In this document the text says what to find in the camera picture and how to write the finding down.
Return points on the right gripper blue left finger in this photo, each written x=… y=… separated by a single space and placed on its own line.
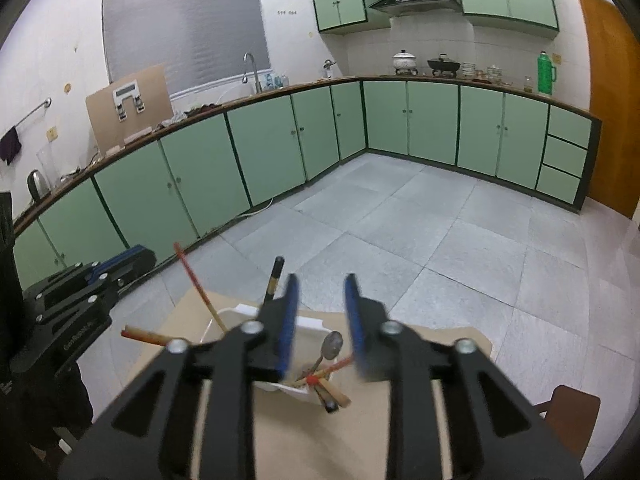
x=192 y=401

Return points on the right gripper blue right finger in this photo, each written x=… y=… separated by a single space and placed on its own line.
x=494 y=432

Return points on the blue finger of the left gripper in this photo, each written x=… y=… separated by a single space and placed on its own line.
x=122 y=270
x=46 y=309

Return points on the red orange patterned chopstick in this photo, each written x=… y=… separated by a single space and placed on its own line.
x=145 y=336

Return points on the tan bamboo chopstick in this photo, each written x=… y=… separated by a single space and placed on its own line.
x=340 y=398

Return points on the black chopstick silver band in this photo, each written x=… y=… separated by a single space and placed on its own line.
x=326 y=400

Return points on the red orange star chopstick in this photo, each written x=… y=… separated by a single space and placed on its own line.
x=325 y=372

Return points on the silver metal spoon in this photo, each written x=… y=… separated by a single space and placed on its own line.
x=330 y=349

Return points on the green lower kitchen cabinets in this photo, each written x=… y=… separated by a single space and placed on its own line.
x=179 y=184

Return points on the silver kitchen faucet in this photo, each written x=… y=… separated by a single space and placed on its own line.
x=250 y=69

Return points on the brown wooden chair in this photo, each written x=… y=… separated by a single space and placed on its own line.
x=572 y=414

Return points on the electric kettle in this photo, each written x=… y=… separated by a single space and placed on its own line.
x=38 y=186

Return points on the brown cardboard board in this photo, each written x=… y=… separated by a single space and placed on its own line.
x=134 y=103

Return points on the dark hanging towel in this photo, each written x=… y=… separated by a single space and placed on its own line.
x=10 y=146

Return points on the grey window blind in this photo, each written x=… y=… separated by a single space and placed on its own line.
x=197 y=41

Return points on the white cooking pot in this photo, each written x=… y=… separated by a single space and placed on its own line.
x=404 y=63

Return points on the black wok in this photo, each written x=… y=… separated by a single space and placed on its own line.
x=443 y=66

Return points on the green thermos flask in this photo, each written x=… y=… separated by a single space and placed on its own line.
x=546 y=74

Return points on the range hood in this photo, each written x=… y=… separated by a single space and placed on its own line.
x=406 y=7

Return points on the brown wooden door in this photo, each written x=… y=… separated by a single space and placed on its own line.
x=614 y=98

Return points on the wall towel rail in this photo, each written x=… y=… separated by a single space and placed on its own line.
x=41 y=106

